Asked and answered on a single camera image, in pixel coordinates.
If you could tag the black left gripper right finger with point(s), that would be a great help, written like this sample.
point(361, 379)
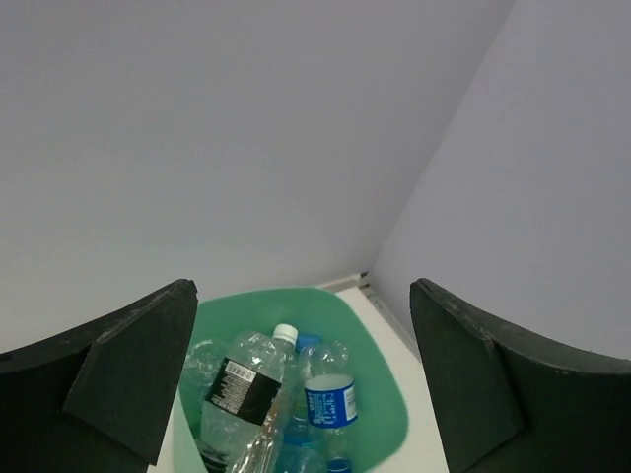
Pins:
point(507, 399)

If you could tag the white-cap blue-label drink bottle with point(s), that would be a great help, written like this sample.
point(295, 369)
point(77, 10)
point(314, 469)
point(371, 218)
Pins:
point(200, 368)

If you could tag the small blue-label bottle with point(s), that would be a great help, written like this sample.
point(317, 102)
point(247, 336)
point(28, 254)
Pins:
point(329, 387)

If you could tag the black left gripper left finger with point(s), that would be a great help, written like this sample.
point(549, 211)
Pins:
point(98, 397)

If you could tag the clear bottle white cap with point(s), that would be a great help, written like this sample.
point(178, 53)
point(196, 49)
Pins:
point(266, 443)

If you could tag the green plastic bin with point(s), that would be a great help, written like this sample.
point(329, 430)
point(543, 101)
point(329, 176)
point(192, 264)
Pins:
point(383, 419)

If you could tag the black-label clear bottle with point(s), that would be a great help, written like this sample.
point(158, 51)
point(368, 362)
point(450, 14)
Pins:
point(242, 393)

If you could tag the blue-cap blue-label water bottle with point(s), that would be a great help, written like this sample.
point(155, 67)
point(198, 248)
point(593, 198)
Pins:
point(299, 451)

